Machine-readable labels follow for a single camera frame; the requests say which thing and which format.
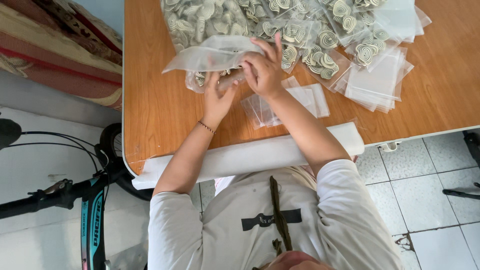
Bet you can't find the large stack of empty sachets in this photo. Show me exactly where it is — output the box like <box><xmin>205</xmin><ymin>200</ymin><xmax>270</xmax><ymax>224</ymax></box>
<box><xmin>339</xmin><ymin>47</ymin><xmax>415</xmax><ymax>114</ymax></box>

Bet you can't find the large bag of spiral cookies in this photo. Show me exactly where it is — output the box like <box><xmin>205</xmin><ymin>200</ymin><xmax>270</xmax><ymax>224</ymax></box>
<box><xmin>160</xmin><ymin>0</ymin><xmax>253</xmax><ymax>52</ymax></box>

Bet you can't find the person's right hand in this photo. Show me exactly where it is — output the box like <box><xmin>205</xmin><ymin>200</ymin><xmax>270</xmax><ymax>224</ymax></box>
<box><xmin>241</xmin><ymin>32</ymin><xmax>286</xmax><ymax>100</ymax></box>

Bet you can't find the stack of clear plastic sheets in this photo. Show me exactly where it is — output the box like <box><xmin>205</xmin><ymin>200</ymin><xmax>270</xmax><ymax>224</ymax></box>
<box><xmin>373</xmin><ymin>0</ymin><xmax>433</xmax><ymax>44</ymax></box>

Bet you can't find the person's white shirt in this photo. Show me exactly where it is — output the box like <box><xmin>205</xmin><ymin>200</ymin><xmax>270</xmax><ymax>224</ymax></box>
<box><xmin>147</xmin><ymin>159</ymin><xmax>405</xmax><ymax>270</ymax></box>

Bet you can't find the clear plastic bag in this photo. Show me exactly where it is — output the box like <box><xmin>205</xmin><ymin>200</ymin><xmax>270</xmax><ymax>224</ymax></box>
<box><xmin>162</xmin><ymin>35</ymin><xmax>265</xmax><ymax>74</ymax></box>

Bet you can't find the person's left hand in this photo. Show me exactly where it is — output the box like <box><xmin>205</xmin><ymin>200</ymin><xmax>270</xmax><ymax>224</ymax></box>
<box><xmin>201</xmin><ymin>71</ymin><xmax>240</xmax><ymax>130</ymax></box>

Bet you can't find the small stack of empty sachets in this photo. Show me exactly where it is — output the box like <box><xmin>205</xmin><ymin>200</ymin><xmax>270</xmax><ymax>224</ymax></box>
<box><xmin>241</xmin><ymin>76</ymin><xmax>331</xmax><ymax>130</ymax></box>

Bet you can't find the pile of filled cookie packets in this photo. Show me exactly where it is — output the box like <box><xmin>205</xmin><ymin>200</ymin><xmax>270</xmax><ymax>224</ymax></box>
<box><xmin>240</xmin><ymin>0</ymin><xmax>410</xmax><ymax>93</ymax></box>

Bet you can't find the red and beige patterned carpet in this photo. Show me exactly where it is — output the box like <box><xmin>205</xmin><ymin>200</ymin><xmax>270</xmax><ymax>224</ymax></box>
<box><xmin>0</xmin><ymin>0</ymin><xmax>124</xmax><ymax>112</ymax></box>

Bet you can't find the red braided wrist bracelet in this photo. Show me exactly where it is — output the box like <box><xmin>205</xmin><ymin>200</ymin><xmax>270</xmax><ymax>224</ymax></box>
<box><xmin>197</xmin><ymin>120</ymin><xmax>217</xmax><ymax>135</ymax></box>

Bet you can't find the small clear cookie packet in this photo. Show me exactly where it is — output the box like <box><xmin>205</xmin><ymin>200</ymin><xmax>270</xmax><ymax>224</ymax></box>
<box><xmin>185</xmin><ymin>67</ymin><xmax>248</xmax><ymax>94</ymax></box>

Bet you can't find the black metal stand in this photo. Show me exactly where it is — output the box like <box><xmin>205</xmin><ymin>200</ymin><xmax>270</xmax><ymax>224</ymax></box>
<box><xmin>442</xmin><ymin>129</ymin><xmax>480</xmax><ymax>200</ymax></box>

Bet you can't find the black and teal bicycle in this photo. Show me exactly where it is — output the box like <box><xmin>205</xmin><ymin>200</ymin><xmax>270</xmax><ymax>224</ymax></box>
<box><xmin>0</xmin><ymin>118</ymin><xmax>154</xmax><ymax>270</ymax></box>

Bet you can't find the white table bracket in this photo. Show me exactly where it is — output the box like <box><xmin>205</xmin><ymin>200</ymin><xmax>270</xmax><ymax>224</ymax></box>
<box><xmin>378</xmin><ymin>141</ymin><xmax>403</xmax><ymax>153</ymax></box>

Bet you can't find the white foam roll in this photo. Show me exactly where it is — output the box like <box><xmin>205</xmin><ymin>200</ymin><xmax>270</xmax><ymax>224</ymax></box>
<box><xmin>131</xmin><ymin>121</ymin><xmax>365</xmax><ymax>191</ymax></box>

